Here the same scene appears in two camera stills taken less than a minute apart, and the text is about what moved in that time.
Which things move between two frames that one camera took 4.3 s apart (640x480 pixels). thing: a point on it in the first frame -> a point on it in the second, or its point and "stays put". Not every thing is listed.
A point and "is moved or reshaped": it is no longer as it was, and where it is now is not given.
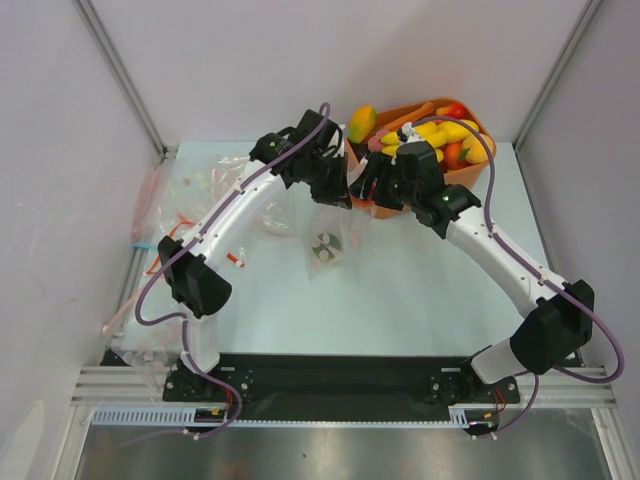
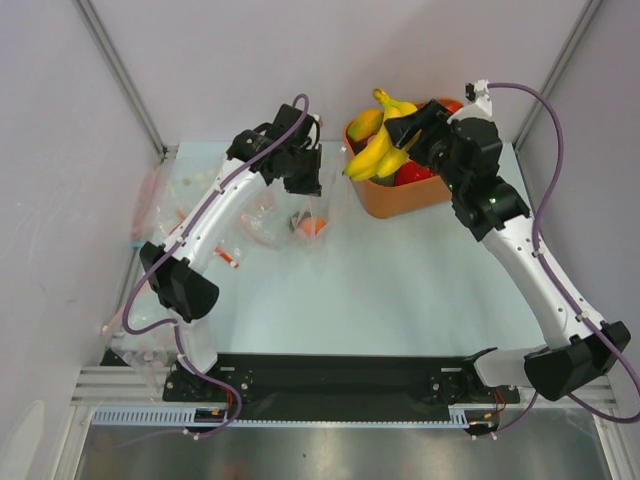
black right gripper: [382, 182] -> [426, 134]
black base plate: [232, 383] stays put
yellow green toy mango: [362, 124] stays put
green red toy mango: [326, 247] -> [306, 222]
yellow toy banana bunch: [436, 134] is moved or reshaped
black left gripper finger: [333, 180] -> [307, 172]
